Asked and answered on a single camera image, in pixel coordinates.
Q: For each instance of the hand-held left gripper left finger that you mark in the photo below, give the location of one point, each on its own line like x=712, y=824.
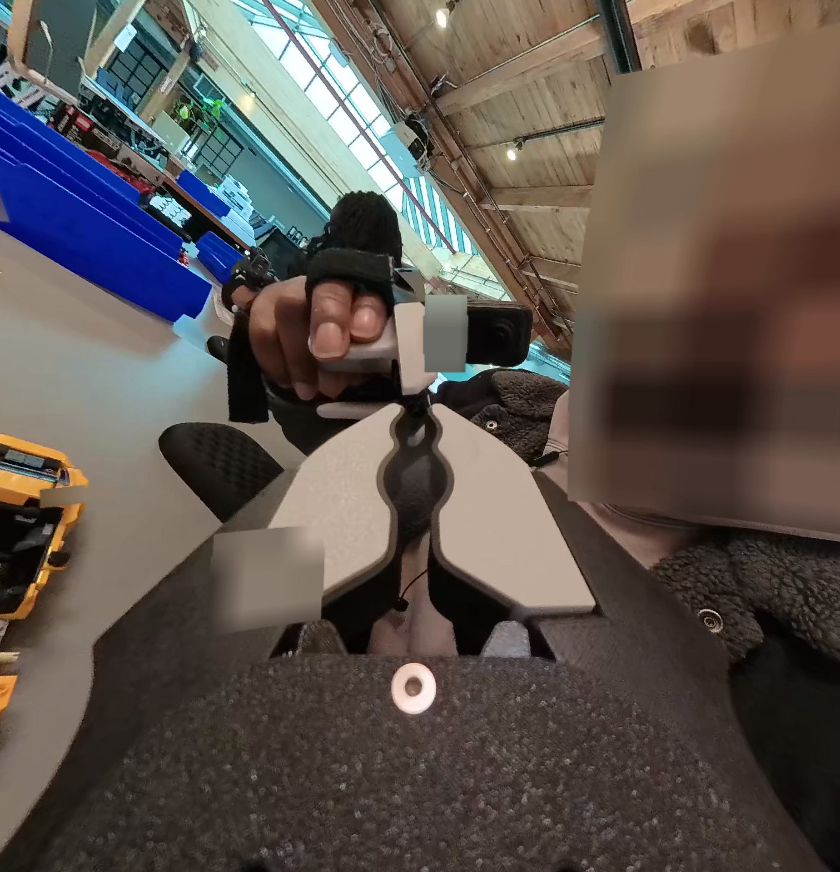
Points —
x=344, y=496

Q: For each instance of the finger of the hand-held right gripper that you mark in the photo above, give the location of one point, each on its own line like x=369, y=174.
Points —
x=410, y=340

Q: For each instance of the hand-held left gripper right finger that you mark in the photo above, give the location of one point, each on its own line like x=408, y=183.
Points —
x=509, y=524

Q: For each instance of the blue plastic bin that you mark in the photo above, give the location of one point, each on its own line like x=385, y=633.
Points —
x=52, y=146
x=120, y=271

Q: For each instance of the yellow lego car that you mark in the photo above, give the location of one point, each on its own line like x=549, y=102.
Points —
x=25, y=531

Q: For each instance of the stacked lego set boxes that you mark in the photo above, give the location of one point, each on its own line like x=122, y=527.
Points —
x=106, y=135

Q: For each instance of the person's right hand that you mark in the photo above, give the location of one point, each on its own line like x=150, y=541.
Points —
x=283, y=326

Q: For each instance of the ceiling spotlight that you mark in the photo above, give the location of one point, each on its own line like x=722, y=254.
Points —
x=442, y=15
x=510, y=153

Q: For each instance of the ceiling mounted device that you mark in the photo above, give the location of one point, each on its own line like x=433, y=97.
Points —
x=412, y=135

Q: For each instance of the small blue bin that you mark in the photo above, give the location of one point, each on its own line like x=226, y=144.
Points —
x=219, y=254
x=202, y=194

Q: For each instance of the long background desk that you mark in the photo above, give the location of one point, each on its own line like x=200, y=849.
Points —
x=202, y=210

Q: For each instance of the black fleece jacket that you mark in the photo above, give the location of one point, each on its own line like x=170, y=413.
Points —
x=766, y=579

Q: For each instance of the green potted plant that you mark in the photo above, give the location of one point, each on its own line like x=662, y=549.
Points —
x=198, y=111

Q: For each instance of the black ceiling pipe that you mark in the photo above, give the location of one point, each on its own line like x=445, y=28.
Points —
x=618, y=33

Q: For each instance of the background book stand board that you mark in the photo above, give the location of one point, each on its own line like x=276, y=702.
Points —
x=52, y=33

